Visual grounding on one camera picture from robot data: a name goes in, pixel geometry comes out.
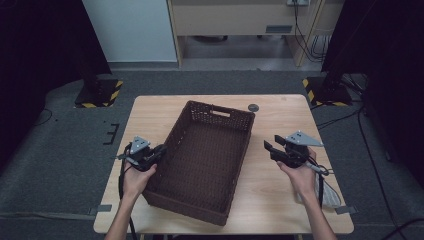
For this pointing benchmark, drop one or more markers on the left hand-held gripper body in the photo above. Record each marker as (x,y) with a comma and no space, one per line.
(141,158)

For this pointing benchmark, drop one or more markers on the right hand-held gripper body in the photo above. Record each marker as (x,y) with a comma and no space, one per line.
(296,155)

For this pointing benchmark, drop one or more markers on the brown woven basket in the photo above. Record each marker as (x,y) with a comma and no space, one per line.
(203,163)

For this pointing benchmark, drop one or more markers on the grey striped cloth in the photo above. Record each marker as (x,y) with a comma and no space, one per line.
(330,196)

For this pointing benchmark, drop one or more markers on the person's left hand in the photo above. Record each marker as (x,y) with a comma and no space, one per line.
(136,183)

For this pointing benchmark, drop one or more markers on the person's right hand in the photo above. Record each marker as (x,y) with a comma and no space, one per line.
(303,180)

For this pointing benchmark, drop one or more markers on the round black table grommet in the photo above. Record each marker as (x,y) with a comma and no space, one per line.
(253,107)

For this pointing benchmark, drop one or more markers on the grey tape strip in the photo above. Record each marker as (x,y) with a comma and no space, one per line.
(346,210)
(100,209)

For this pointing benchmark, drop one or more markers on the black yellow striped stand base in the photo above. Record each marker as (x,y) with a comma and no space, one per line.
(100,95)
(328,93)

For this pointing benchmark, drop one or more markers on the white board panel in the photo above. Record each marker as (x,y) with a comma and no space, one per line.
(130,30)

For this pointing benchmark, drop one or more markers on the beige wooden cabinet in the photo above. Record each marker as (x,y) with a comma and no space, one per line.
(233,20)

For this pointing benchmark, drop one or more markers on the white power strip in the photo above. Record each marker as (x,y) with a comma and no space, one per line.
(297,2)

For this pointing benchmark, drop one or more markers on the black curtain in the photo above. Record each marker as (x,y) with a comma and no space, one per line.
(40,50)
(390,50)

